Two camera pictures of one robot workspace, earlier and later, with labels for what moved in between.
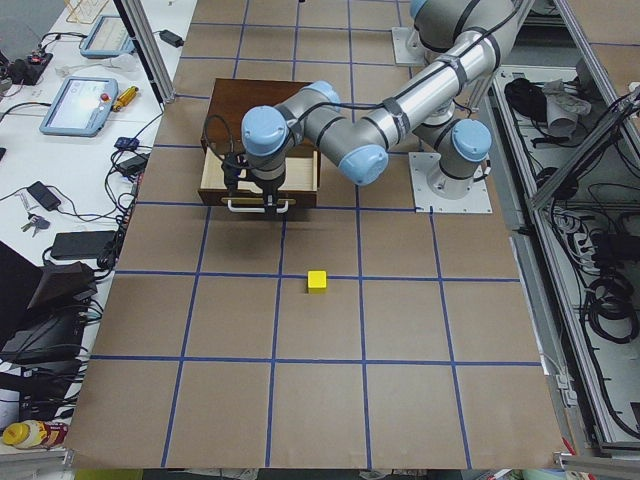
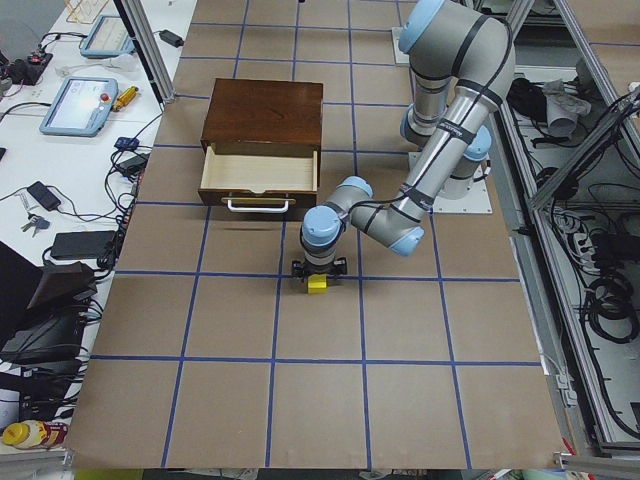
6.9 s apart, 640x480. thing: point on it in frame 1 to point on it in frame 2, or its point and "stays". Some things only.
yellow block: [316, 281] stays
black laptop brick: [81, 244] stays
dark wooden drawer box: [222, 140] stays
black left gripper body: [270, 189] to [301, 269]
